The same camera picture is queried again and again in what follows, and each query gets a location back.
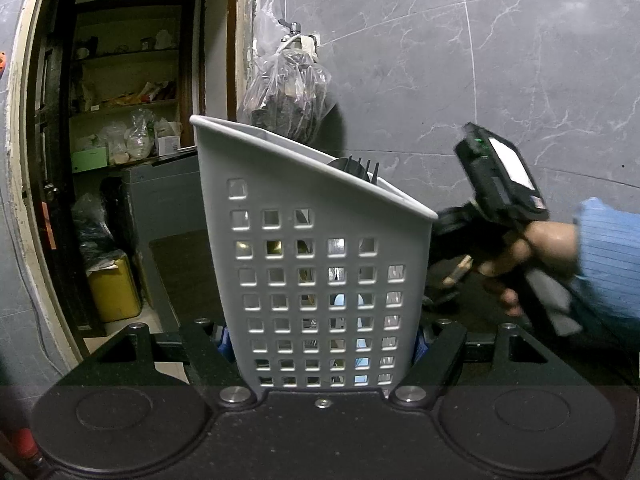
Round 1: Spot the grey perforated plastic utensil caddy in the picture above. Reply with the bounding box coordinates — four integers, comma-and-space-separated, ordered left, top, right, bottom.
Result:
191, 115, 436, 392

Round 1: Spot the clear plastic bag hanging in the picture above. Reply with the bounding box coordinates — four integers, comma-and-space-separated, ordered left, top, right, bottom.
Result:
239, 0, 332, 144

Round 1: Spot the blue knit sleeve forearm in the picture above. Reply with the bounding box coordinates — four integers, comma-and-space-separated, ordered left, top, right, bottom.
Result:
573, 197, 639, 332

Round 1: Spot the silver metal fork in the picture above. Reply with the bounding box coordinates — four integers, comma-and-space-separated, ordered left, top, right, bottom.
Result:
345, 156, 380, 185

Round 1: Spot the white door frame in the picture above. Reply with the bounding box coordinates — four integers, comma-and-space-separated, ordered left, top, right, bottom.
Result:
1, 0, 82, 368

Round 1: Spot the white box on shelf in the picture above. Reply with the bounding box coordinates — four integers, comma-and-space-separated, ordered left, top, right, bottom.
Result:
155, 136, 181, 157

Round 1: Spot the metal wall tap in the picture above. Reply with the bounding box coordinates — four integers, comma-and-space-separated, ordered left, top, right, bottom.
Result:
277, 18, 320, 63

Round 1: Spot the grey cabinet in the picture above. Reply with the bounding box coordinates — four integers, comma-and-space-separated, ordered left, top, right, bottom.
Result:
122, 152, 206, 330

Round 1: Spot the green box on shelf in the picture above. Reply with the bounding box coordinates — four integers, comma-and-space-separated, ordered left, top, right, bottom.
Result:
72, 146, 108, 174

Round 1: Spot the wooden storage shelf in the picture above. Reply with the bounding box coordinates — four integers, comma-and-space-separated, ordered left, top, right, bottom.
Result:
70, 0, 195, 168

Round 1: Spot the orange wall hook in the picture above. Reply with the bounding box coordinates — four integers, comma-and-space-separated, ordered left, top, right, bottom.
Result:
0, 51, 6, 78

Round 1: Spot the yellow plastic jerrycan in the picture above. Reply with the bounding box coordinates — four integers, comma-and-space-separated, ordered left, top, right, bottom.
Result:
87, 252, 142, 323

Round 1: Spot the person's right hand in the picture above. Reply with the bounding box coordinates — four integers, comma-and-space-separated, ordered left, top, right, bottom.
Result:
477, 221, 578, 316

